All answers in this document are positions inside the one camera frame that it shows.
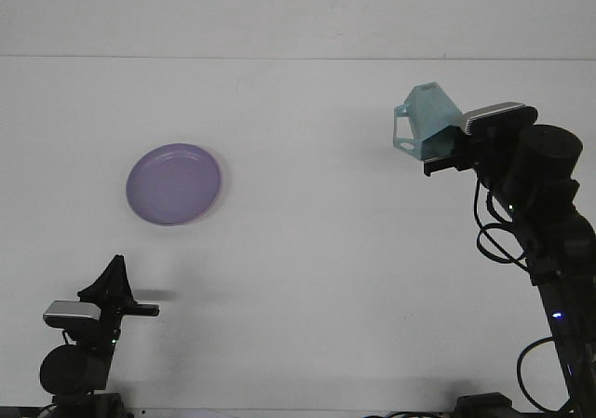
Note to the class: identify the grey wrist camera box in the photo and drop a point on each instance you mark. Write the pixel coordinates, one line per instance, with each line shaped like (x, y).
(498, 114)
(72, 312)

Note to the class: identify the pale blue hexagonal cup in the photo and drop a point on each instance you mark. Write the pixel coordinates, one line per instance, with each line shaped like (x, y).
(430, 115)

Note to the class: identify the pale purple round plate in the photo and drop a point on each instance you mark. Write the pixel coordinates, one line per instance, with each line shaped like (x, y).
(172, 185)

